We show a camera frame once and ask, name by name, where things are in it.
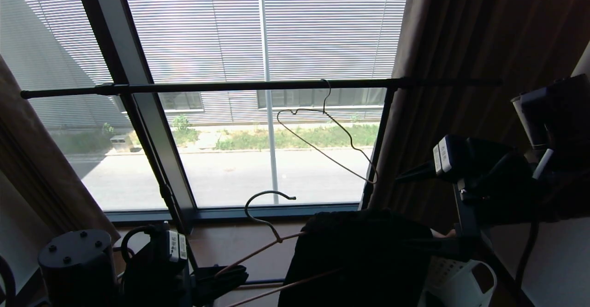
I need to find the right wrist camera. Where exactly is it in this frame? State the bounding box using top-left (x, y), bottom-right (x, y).
top-left (432, 134), bottom-right (467, 183)

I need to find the black clothes rack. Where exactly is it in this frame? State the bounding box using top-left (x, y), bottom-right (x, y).
top-left (20, 77), bottom-right (504, 287)

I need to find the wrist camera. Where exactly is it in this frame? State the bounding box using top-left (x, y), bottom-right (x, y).
top-left (138, 224), bottom-right (189, 273)
top-left (432, 134), bottom-right (467, 183)

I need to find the window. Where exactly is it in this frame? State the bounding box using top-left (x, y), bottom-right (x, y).
top-left (0, 0), bottom-right (413, 222)

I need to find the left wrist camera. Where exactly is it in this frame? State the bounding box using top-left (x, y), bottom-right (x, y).
top-left (138, 224), bottom-right (189, 273)

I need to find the brown curtain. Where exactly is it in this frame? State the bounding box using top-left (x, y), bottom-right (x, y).
top-left (0, 56), bottom-right (120, 248)
top-left (369, 0), bottom-right (590, 234)

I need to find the white laundry basket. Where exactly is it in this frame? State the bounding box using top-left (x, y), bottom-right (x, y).
top-left (417, 255), bottom-right (497, 307)

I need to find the black garment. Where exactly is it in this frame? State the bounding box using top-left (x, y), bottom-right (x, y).
top-left (278, 209), bottom-right (436, 307)

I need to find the pink clothes hanger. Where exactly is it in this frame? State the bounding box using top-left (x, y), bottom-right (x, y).
top-left (213, 190), bottom-right (342, 307)
top-left (277, 79), bottom-right (378, 185)

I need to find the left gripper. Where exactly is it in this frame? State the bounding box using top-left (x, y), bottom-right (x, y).
top-left (122, 252), bottom-right (194, 307)

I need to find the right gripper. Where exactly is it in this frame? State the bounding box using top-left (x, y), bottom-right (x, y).
top-left (395, 139), bottom-right (531, 259)

